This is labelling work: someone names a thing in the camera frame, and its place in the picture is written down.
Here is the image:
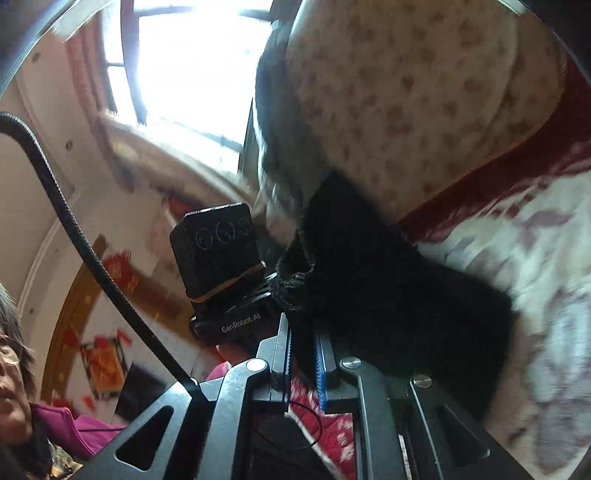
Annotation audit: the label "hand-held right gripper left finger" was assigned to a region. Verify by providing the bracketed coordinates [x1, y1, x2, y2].
[83, 313, 293, 480]

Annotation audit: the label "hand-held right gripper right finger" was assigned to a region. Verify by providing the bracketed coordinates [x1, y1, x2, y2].
[313, 333, 523, 480]

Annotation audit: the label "black pants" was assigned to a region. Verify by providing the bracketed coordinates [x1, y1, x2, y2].
[270, 170, 519, 418]

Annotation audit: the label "red paper decoration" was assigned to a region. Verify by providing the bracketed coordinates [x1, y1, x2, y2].
[79, 335, 132, 400]
[99, 249, 146, 289]

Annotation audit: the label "grey fleece blanket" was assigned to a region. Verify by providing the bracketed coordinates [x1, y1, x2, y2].
[253, 13, 334, 252]

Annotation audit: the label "pink jacket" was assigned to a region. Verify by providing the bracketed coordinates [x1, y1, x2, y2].
[28, 401, 136, 463]

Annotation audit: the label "window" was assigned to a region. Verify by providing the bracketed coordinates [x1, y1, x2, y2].
[98, 0, 280, 178]

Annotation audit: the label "person's head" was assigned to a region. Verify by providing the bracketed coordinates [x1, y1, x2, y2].
[0, 282, 38, 446]

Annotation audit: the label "beige floral quilt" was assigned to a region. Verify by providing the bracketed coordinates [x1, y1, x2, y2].
[285, 0, 570, 219]

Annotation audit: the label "red and white floral blanket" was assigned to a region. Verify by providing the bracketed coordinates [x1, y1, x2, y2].
[286, 59, 591, 480]

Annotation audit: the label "black braided cable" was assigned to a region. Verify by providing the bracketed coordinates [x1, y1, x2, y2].
[0, 112, 204, 401]

